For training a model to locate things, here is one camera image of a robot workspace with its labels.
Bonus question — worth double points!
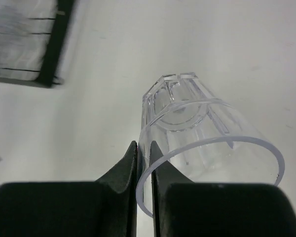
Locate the black wire dish rack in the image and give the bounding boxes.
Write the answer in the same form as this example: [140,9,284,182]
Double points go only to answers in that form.
[0,0,77,88]

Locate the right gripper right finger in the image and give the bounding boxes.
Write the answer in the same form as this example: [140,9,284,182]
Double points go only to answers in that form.
[149,140,296,237]

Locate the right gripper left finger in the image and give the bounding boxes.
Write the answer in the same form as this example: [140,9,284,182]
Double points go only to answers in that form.
[0,141,138,237]

